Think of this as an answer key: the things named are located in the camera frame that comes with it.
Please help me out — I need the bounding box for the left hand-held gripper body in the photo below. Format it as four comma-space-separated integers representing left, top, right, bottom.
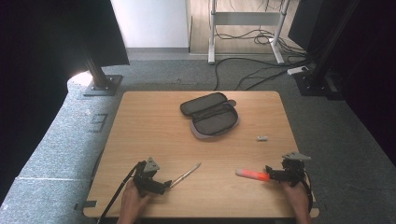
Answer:
133, 157, 166, 198

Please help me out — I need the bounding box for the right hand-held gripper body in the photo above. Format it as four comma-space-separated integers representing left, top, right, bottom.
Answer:
274, 151, 312, 188

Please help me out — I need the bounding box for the orange highlighter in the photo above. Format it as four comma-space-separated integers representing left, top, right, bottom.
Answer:
234, 168, 271, 182

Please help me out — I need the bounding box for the silver pen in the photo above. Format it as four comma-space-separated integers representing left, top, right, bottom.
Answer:
169, 162, 202, 189

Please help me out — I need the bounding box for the black pencil case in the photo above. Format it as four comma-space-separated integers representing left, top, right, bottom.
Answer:
179, 91, 240, 140

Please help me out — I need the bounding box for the person's left hand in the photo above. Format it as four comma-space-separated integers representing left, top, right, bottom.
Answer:
120, 181, 153, 218

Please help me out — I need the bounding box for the person's right hand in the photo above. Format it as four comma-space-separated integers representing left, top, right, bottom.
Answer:
281, 182, 311, 217

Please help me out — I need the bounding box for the grey floor socket cover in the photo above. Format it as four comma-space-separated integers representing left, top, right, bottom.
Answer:
88, 113, 108, 133

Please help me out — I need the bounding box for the black metal stand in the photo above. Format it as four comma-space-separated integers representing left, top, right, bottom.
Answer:
293, 0, 362, 97

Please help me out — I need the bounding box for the white power strip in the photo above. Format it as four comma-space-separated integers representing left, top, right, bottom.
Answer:
287, 65, 310, 76

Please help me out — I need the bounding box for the dark metal stand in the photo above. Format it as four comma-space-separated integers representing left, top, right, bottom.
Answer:
82, 55, 123, 97

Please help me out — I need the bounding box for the black curtain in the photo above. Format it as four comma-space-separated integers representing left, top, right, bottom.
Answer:
326, 0, 396, 166
0, 0, 130, 200

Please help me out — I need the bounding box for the black monitor panel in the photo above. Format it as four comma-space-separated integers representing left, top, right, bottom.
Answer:
288, 0, 328, 53

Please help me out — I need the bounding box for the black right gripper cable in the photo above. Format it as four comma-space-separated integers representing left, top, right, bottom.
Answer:
298, 169, 314, 214

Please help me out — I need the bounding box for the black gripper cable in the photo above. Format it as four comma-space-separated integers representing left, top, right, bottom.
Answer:
96, 161, 148, 224
298, 169, 314, 214

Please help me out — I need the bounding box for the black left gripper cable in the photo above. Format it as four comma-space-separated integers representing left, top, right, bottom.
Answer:
96, 161, 148, 224

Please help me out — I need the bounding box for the long black floor cable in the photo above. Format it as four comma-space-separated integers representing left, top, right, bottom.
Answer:
214, 56, 312, 91

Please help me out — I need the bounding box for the bundle of floor cables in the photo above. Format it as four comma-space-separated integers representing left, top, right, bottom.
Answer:
214, 27, 307, 58

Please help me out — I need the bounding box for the white desk frame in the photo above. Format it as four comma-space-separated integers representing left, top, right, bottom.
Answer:
207, 0, 291, 65

